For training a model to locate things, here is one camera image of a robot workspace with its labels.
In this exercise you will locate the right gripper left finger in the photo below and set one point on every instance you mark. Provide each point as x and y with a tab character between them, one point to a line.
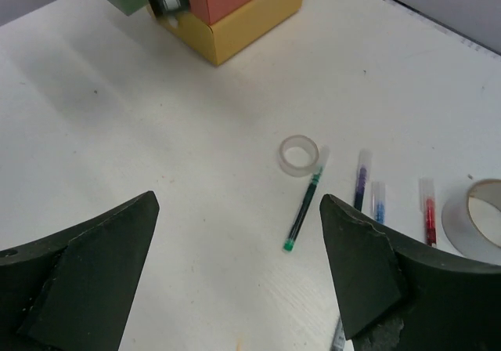
74	289

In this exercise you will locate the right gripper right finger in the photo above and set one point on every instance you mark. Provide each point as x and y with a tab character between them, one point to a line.
396	293

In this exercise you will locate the blue pen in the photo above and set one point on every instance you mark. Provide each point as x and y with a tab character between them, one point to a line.
378	192

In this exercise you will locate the large white tape roll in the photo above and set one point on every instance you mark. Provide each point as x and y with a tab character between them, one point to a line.
471	220

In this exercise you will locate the red pen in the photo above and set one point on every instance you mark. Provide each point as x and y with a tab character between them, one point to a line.
427	200

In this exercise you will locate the green pen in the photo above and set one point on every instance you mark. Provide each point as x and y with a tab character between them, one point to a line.
289	243

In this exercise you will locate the purple pen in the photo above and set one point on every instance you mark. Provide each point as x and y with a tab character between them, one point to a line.
363	171

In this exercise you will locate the small clear tape roll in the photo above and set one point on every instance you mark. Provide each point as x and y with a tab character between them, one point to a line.
298	156

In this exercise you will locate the yellow cardboard box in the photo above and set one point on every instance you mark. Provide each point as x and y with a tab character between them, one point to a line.
221	41

